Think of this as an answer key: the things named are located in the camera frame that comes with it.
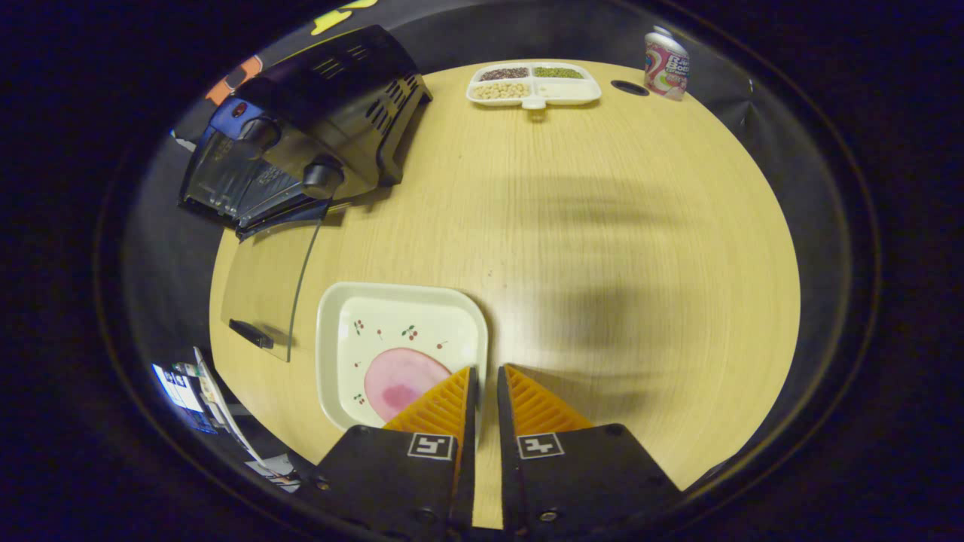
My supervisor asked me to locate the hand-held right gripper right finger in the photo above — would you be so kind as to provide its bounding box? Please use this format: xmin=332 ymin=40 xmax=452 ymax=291
xmin=496 ymin=365 xmax=682 ymax=539

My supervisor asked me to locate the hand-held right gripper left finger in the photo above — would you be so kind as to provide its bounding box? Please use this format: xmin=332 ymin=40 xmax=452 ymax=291
xmin=313 ymin=367 xmax=480 ymax=539

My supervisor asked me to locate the pink ham slice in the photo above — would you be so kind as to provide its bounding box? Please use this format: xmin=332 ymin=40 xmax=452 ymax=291
xmin=365 ymin=348 xmax=453 ymax=422

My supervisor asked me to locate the cherry print white plate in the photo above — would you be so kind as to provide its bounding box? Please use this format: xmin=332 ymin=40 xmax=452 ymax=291
xmin=316 ymin=282 xmax=489 ymax=430

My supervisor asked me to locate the black electric oven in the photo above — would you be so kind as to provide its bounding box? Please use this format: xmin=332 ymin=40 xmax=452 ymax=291
xmin=179 ymin=25 xmax=434 ymax=364

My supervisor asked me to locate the white printed sheet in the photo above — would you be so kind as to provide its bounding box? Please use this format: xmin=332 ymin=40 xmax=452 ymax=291
xmin=151 ymin=346 xmax=302 ymax=490

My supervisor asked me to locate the white divided bean tray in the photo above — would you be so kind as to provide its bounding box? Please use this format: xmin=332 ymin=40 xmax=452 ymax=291
xmin=465 ymin=62 xmax=603 ymax=111

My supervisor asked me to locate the black backdrop cloth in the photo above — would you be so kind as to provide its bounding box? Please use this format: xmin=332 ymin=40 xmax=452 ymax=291
xmin=169 ymin=0 xmax=829 ymax=227

